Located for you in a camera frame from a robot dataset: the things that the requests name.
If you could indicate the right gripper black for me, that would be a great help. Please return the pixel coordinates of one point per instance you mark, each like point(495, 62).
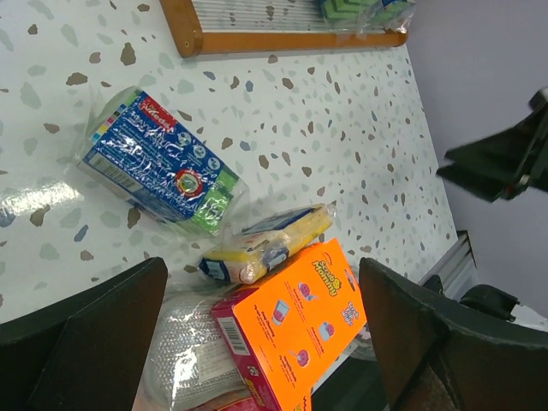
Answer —
point(527, 140)

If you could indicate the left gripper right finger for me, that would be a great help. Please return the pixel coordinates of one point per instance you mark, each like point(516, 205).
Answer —
point(436, 354)

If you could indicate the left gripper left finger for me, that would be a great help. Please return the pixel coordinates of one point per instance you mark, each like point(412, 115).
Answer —
point(88, 351)

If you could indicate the blue green sponge pack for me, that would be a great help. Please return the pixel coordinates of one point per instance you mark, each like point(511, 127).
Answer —
point(394, 15)
point(134, 147)
point(336, 11)

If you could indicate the orange wooden shelf rack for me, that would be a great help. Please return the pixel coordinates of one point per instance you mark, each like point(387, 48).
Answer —
point(229, 27)

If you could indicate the pink grey zigzag pack lower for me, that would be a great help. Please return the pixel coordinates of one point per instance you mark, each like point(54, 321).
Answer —
point(361, 347)

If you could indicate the silver scourer pack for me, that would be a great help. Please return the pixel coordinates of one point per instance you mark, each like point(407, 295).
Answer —
point(188, 362)

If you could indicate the orange Scrub Mommy box back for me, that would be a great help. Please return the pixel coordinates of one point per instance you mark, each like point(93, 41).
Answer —
point(286, 330)

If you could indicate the pink Scrub Mommy box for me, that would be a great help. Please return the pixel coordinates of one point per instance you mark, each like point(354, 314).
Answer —
point(233, 401)

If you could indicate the yellow sponge pack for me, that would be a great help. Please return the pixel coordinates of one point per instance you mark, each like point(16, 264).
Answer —
point(248, 256)

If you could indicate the aluminium rail frame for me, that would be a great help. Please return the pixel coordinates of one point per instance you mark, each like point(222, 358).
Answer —
point(456, 272)

